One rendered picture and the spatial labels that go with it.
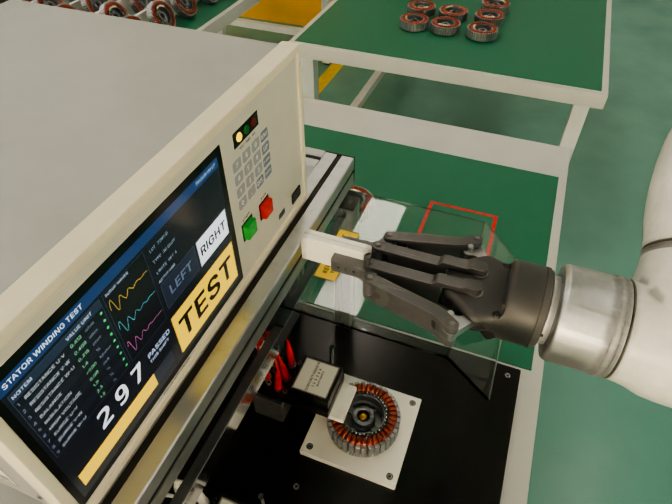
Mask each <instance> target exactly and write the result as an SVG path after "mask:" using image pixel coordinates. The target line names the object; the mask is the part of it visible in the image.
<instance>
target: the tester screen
mask: <svg viewBox="0 0 672 504"><path fill-rule="evenodd" d="M224 209H225V214H226V219H227V224H228V229H229V233H228V235H227V236H226V237H225V238H224V240H223V241H222V242H221V243H220V245H219V246H218V247H217V249H216V250H215V251H214V252H213V254H212V255H211V256H210V257H209V259H208V260H207V261H206V262H205V264H204V265H203V266H202V268H201V269H200V270H199V271H198V273H197V274H196V275H195V276H194V278H193V279H192V280H191V282H190V283H189V284H188V285H187V287H186V288H185V289H184V290H183V292H182V293H181V294H180V295H179V297H178V298H177V299H176V301H175V302H174V303H173V304H172V306H171V307H170V308H169V309H168V307H167V304H166V301H165V298H164V295H163V293H162V290H161V287H160V285H161V284H162V283H163V282H164V280H165V279H166V278H167V277H168V276H169V274H170V273H171V272H172V271H173V270H174V268H175V267H176V266H177V265H178V264H179V263H180V261H181V260H182V259H183V258H184V257H185V255H186V254H187V253H188V252H189V251H190V249H191V248H192V247H193V246H194V245H195V243H196V242H197V241H198V240H199V239H200V237H201V236H202V235H203V234H204V233H205V231H206V230H207V229H208V228H209V227H210V225H211V224H212V223H213V222H214V221H215V220H216V218H217V217H218V216H219V215H220V214H221V212H222V211H223V210H224ZM230 242H232V247H233V241H232V236H231V231H230V225H229V220H228V215H227V210H226V204H225V199H224V194H223V188H222V183H221V178H220V173H219V167H218V162H217V157H216V158H215V159H214V160H213V161H212V162H211V163H210V164H209V165H208V166H207V167H206V168H205V169H204V171H203V172H202V173H201V174H200V175H199V176H198V177H197V178H196V179H195V180H194V181H193V182H192V183H191V184H190V185H189V186H188V187H187V188H186V189H185V190H184V191H183V192H182V193H181V195H180V196H179V197H178V198H177V199H176V200H175V201H174V202H173V203H172V204H171V205H170V206H169V207H168V208H167V209H166V210H165V211H164V212H163V213H162V214H161V215H160V216H159V217H158V218H157V220H156V221H155V222H154V223H153V224H152V225H151V226H150V227H149V228H148V229H147V230H146V231H145V232H144V233H143V234H142V235H141V236H140V237H139V238H138V239H137V240H136V241H135V242H134V244H133V245H132V246H131V247H130V248H129V249H128V250H127V251H126V252H125V253H124V254H123V255H122V256H121V257H120V258H119V259H118V260H117V261H116V262H115V263H114V264H113V265H112V266H111V268H110V269H109V270H108V271H107V272H106V273H105V274H104V275H103V276H102V277H101V278H100V279H99V280H98V281H97V282H96V283H95V284H94V285H93V286H92V287H91V288H90V289H89V290H88V292H87V293H86V294H85V295H84V296H83V297H82V298H81V299H80V300H79V301H78V302H77V303H76V304H75V305H74V306H73V307H72V308H71V309H70V310H69V311H68V312H67V313H66V314H65V316H64V317H63V318H62V319H61V320H60V321H59V322H58V323H57V324H56V325H55V326H54V327H53V328H52V329H51V330H50V331H49V332H48V333H47V334H46V335H45V336H44V337H43V338H42V339H41V341H40V342H39V343H38V344H37V345H36V346H35V347H34V348H33V349H32V350H31V351H30V352H29V353H28V354H27V355H26V356H25V357H24V358H23V359H22V360H21V361H20V362H19V363H18V365H17V366H16V367H15V368H14V369H13V370H12V371H11V372H10V373H9V374H8V375H7V376H6V377H5V378H4V379H3V380H2V381H1V382H0V400H1V401H2V402H3V403H4V404H5V406H6V407H7V408H8V409H9V410H10V411H11V413H12V414H13V415H14V416H15V417H16V418H17V420H18V421H19V422H20V423H21V424H22V425H23V426H24V428H25V429H26V430H27V431H28V432H29V433H30V435H31V436H32V437H33V438H34V439H35V440H36V442H37V443H38V444H39V445H40V446H41V447H42V448H43V450H44V451H45V452H46V453H47V454H48V455H49V457H50V458H51V459H52V460H53V461H54V462H55V464H56V465H57V466H58V467H59V468H60V469H61V470H62V472H63V473H64V474H65V475H66V476H67V477H68V479H69V480H70V481H71V482H72V483H73V484H74V486H75V487H76V488H77V489H78V490H79V491H80V492H81V494H82V495H83V496H84V497H85V496H86V495H87V493H88V492H89V490H90V489H91V488H92V486H93V485H94V483H95V482H96V480H97V479H98V478H99V476H100V475H101V473H102V472H103V471H104V469H105V468H106V466H107V465H108V463H109V462H110V461H111V459H112V458H113V456H114V455H115V453H116V452H117V451H118V449H119V448H120V446H121V445H122V444H123V442H124V441H125V439H126V438H127V436H128V435H129V434H130V432H131V431H132V429H133V428H134V426H135V425H136V424H137V422H138V421H139V419H140V418H141V417H142V415H143V414H144V412H145V411H146V409H147V408H148V407H149V405H150V404H151V402H152V401H153V399H154V398H155V397H156V395H157V394H158V392H159V391H160V390H161V388H162V387H163V385H164V384H165V382H166V381H167V380H168V378H169V377H170V375H171V374H172V373H173V371H174V370H175V368H176V367H177V365H178V364H179V363H180V361H181V360H182V358H183V357H184V355H185V354H186V353H187V351H188V350H189V348H190V347H191V346H192V344H193V343H194V341H195V340H196V338H197V337H198V336H199V334H200V333H201V331H202V330H203V328H204V327H205V326H206V324H207V323H208V321H209V320H210V319H211V317H212V316H213V314H214V313H215V311H216V310H217V309H218V307H219V306H220V304H221V303H222V301H223V300H224V299H225V297H226V296H227V294H228V293H229V292H230V290H231V289H232V287H233V286H234V284H235V283H236V282H237V280H238V279H239V273H238V268H237V262H236V257H235V252H234V247H233V252H234V257H235V263H236V268H237V273H238V276H237V277H236V279H235V280H234V282H233V283H232V284H231V286H230V287H229V289H228V290H227V291H226V293H225V294H224V296H223V297H222V299H221V300H220V301H219V303H218V304H217V306H216V307H215V308H214V310H213V311H212V313H211V314H210V315H209V317H208V318H207V320H206V321H205V322H204V324H203V325H202V327H201V328H200V330H199V331H198V332H197V334H196V335H195V337H194V338H193V339H192V341H191V342H190V344H189V345H188V346H187V348H186V349H185V351H184V352H182V349H181V347H180V344H179V341H178V338H177V335H176V332H175V330H174V327H173V324H172V321H171V318H172V317H173V316H174V315H175V313H176V312H177V311H178V309H179V308H180V307H181V306H182V304H183V303H184V302H185V300H186V299H187V298H188V296H189V295H190V294H191V293H192V291H193V290H194V289H195V287H196V286H197V285H198V283H199V282H200V281H201V280H202V278H203V277H204V276H205V274H206V273H207V272H208V270H209V269H210V268H211V267H212V265H213V264H214V263H215V261H216V260H217V259H218V258H219V256H220V255H221V254H222V252H223V251H224V250H225V248H226V247H227V246H228V245H229V243H230ZM171 349H172V352H173V354H174V357H175V361H174V362H173V364H172V365H171V367H170V368H169V369H168V371H167V372H166V374H165V375H164V376H163V378H162V379H161V381H160V382H159V383H158V385H157V386H156V388H155V389H154V390H153V392H152V393H151V395H150V396H149V397H148V399H147V400H146V402H145V403H144V404H143V406H142V407H141V409H140V410H139V411H138V413H137V414H136V416H135V417H134V418H133V420H132V421H131V423H130V424H129V425H128V427H127V428H126V430H125V431H124V432H123V434H122V435H121V437H120V438H119V439H118V441H117V442H116V444H115V445H114V446H113V448H112V449H111V451H110V452H109V453H108V455H107V456H106V458H105V459H104V460H103V462H102V463H101V465H100V466H99V467H98V469H97V470H96V472H95V473H94V474H93V476H92V477H91V479H90V480H89V481H88V483H87V484H86V485H85V484H84V483H83V482H82V480H81V479H80V478H79V477H78V476H79V475H80V474H81V472H82V471H83V470H84V468H85V467H86V465H87V464H88V463H89V461H90V460H91V459H92V457H93V456H94V455H95V453H96V452H97V450H98V449H99V448H100V446H101V445H102V444H103V442H104V441H105V440H106V438H107V437H108V435H109V434H110V433H111V431H112V430H113V429H114V427H115V426H116V425H117V423H118V422H119V420H120V419H121V418H122V416H123V415H124V414H125V412H126V411H127V409H128V408H129V407H130V405H131V404H132V403H133V401H134V400H135V399H136V397H137V396H138V394H139V393H140V392H141V390H142V389H143V388H144V386H145V385H146V384H147V382H148V381H149V379H150V378H151V377H152V375H153V374H154V373H155V371H156V370H157V368H158V367H159V366H160V364H161V363H162V362H163V360H164V359H165V358H166V356H167V355H168V353H169V352H170V351H171ZM141 356H142V357H143V359H144V361H145V364H146V366H147V368H148V370H149V373H148V375H147V376H146V377H145V379H144V380H143V381H142V383H141V384H140V386H139V387H138V388H137V390H136V391H135V392H134V394H133V395H132V396H131V398H130V399H129V400H128V402H127V403H126V404H125V406H124V407H123V408H122V410H121V411H120V413H119V414H118V415H117V417H116V418H115V419H114V421H113V422H112V423H111V425H110V426H109V427H108V429H107V430H106V431H105V433H104V434H103V435H101V433H100V432H99V430H98V429H97V427H96V426H95V424H94V423H93V421H92V420H93V418H94V417H95V416H96V415H97V413H98V412H99V411H100V409H101V408H102V407H103V405H104V404H105V403H106V402H107V400H108V399H109V398H110V396H111V395H112V394H113V393H114V391H115V390H116V389H117V387H118V386H119V385H120V383H121V382H122V381H123V380H124V378H125V377H126V376H127V374H128V373H129V372H130V371H131V369H132V368H133V367H134V365H135V364H136V363H137V361H138V360H139V359H140V358H141Z"/></svg>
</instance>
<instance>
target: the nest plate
mask: <svg viewBox="0 0 672 504"><path fill-rule="evenodd" d="M343 374H344V373H343ZM358 381H359V383H360V386H361V381H365V380H362V379H359V378H356V377H353V376H350V375H347V374H344V382H343V383H346V384H349V383H352V382H353V383H354V385H355V382H358ZM367 382H368V381H365V384H367ZM382 387H383V386H382ZM384 388H385V389H387V390H388V392H390V393H391V394H392V396H394V397H395V399H396V401H397V403H398V406H399V408H400V413H401V420H400V426H399V431H398V435H397V437H396V440H395V442H393V444H392V446H391V447H390V446H389V449H388V450H386V451H385V450H384V452H383V453H381V454H380V453H379V455H377V456H374V454H373V456H372V457H368V456H367V452H366V458H362V457H361V452H360V457H355V452H354V454H353V456H352V455H349V454H348V453H349V451H348V452H347V453H345V452H344V451H343V448H342V450H341V449H339V448H338V445H337V446H336V445H335V443H334V440H333V441H332V439H331V437H330V435H329V432H328V428H327V418H326V417H323V416H321V415H318V414H316V415H315V417H314V419H313V422H312V424H311V426H310V428H309V431H308V433H307V435H306V437H305V439H304V442H303V444H302V446H301V448H300V454H301V455H304V456H307V457H309V458H312V459H314V460H317V461H320V462H322V463H325V464H327V465H330V466H333V467H335V468H338V469H340V470H343V471H346V472H348V473H351V474H354V475H356V476H359V477H361V478H364V479H367V480H369V481H372V482H374V483H377V484H380V485H382V486H385V487H387V488H390V489H393V490H395V487H396V484H397V481H398V477H399V474H400V471H401V467H402V464H403V461H404V457H405V454H406V451H407V447H408V444H409V441H410V438H411V434H412V431H413V428H414V424H415V421H416V418H417V414H418V411H419V408H420V404H421V399H418V398H415V397H412V396H409V395H406V394H403V393H401V392H398V391H395V390H392V389H389V388H386V387H383V389H384ZM374 415H375V419H376V421H375V426H377V427H380V425H381V417H380V415H379V413H378V412H375V413H374ZM345 422H346V424H347V425H348V426H349V427H350V428H352V427H353V425H352V423H351V415H350V414H347V415H346V418H345Z"/></svg>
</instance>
